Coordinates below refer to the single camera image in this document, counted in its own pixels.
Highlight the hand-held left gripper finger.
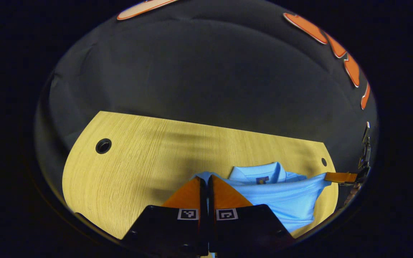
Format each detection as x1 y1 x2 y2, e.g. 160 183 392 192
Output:
208 175 296 255
120 176 209 257

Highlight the light blue T-shirt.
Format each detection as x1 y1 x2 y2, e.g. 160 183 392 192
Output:
192 162 332 233

